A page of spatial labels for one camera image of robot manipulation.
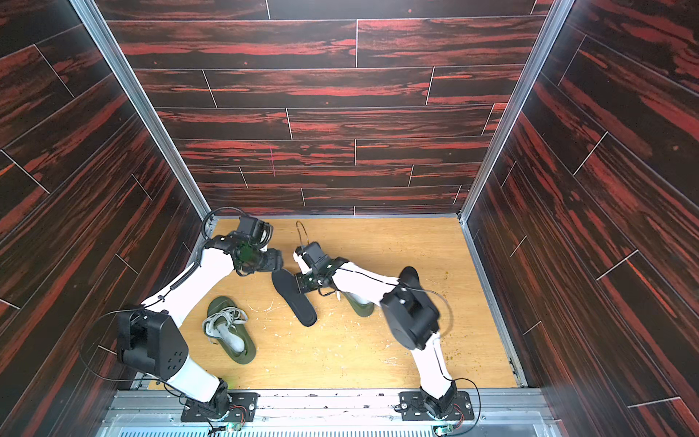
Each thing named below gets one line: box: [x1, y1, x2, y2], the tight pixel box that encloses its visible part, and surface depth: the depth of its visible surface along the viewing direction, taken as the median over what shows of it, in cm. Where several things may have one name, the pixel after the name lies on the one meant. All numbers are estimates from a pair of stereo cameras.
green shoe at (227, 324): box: [202, 295, 257, 366], surface depth 84 cm
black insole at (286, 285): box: [271, 268, 317, 327], surface depth 90 cm
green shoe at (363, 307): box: [341, 291, 375, 317], surface depth 92 cm
